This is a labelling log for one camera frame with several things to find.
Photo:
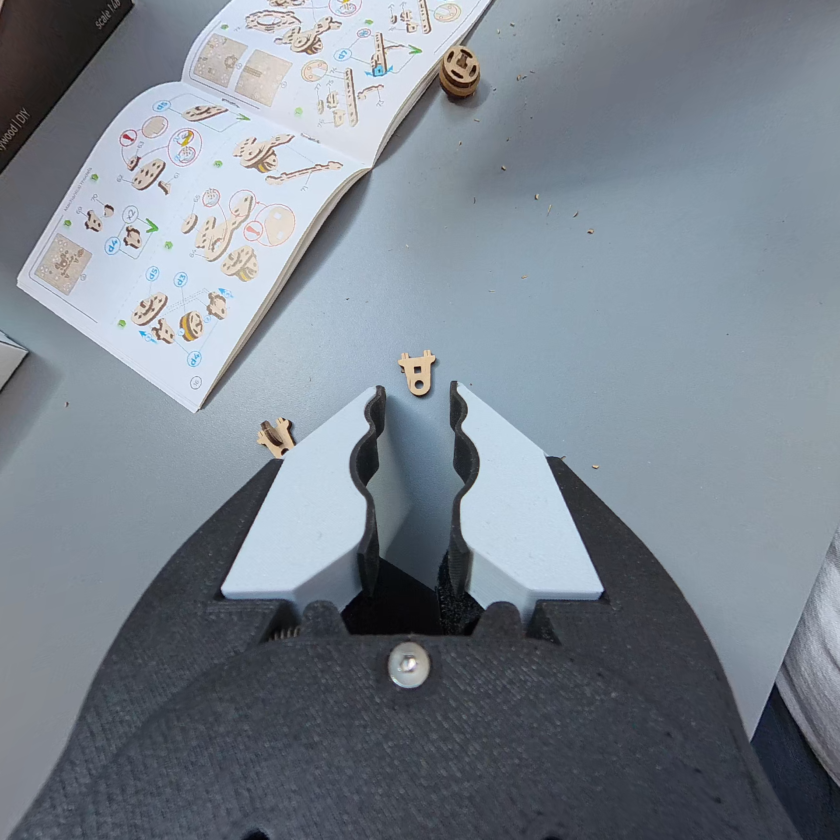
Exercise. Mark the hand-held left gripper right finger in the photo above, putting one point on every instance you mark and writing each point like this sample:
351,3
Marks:
525,525

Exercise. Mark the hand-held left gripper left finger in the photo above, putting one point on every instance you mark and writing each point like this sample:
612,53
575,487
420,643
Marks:
308,518

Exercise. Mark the small wooden puzzle piece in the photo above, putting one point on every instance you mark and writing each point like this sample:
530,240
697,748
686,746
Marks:
418,375

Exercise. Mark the small wooden piece with peg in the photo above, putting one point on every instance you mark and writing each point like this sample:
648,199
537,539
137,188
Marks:
275,438

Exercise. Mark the open assembly instruction booklet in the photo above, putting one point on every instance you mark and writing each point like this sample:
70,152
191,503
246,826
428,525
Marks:
216,216

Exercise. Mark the person's white garment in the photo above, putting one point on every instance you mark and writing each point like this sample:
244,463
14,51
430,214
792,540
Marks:
814,656

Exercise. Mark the white box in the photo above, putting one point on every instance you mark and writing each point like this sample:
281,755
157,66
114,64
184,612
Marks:
10,361

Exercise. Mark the person's dark pants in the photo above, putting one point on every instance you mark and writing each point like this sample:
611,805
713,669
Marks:
797,774

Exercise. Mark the round wooden wheel assembly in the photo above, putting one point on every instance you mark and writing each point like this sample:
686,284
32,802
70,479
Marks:
459,71

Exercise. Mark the black cardboard box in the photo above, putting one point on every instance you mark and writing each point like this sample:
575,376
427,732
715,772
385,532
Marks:
46,72

